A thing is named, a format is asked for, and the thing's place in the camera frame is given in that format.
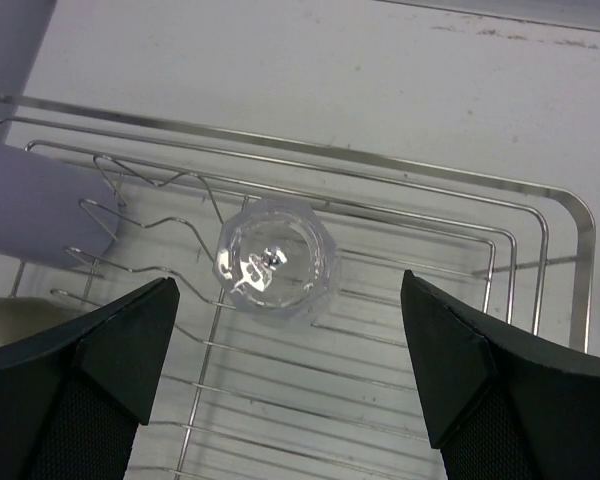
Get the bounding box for clear glass tumbler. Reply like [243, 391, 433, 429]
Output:
[213, 199, 340, 327]

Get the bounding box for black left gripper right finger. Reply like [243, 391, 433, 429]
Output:
[400, 271, 600, 479]

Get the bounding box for lilac plastic cup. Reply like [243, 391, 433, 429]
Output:
[0, 1, 119, 268]

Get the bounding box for olive ceramic mug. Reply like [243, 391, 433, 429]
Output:
[0, 297, 82, 347]

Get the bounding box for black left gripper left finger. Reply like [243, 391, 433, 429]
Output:
[0, 278, 180, 479]

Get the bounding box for metal wire dish rack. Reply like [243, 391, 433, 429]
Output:
[0, 94, 596, 479]

